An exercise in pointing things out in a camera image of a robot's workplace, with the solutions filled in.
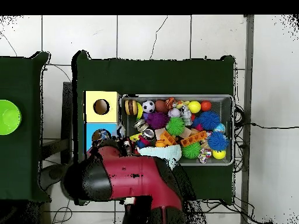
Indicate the light blue muslin cloth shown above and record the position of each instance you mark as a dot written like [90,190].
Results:
[168,151]

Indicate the crushed clear plastic bottle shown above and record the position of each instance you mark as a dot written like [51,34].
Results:
[102,134]

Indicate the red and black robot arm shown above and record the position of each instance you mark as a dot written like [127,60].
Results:
[140,177]

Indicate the wooden box with three holes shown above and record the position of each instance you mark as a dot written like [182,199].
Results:
[112,109]

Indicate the purple spiky ball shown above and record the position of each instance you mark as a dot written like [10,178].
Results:
[157,120]

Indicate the small soccer ball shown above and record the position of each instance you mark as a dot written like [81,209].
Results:
[148,106]

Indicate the toy hamburger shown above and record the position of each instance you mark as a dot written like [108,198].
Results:
[131,107]

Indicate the green spiky ball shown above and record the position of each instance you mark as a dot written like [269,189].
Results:
[175,126]

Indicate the dark green table cloth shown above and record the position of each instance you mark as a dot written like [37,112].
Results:
[151,77]

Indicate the yellow ball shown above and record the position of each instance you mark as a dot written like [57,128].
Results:
[194,106]

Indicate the orange ball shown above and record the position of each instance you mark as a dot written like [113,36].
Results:
[206,105]

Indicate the blue furry puffer ball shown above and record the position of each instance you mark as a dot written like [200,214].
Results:
[218,141]

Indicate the black upright panel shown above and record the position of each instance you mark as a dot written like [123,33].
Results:
[67,105]

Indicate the dark grey stand base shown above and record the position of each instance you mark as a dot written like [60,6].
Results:
[51,173]

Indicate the green clothed side table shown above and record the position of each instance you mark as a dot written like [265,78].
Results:
[23,77]

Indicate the green plastic bowl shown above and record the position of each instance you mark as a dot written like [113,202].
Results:
[8,117]

